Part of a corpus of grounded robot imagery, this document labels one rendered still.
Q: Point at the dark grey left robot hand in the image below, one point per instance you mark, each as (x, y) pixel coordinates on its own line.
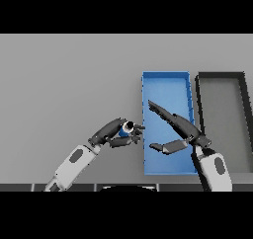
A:
(107, 131)

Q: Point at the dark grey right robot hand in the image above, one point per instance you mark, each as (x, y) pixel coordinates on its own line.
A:
(184, 127)

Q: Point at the blue pipe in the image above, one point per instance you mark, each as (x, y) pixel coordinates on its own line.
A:
(126, 129)

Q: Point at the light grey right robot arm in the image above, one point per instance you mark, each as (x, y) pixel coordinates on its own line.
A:
(212, 170)

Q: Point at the blue bin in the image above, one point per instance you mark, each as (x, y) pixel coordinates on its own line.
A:
(166, 95)

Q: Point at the dark grey bin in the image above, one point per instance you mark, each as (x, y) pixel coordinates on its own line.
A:
(224, 118)

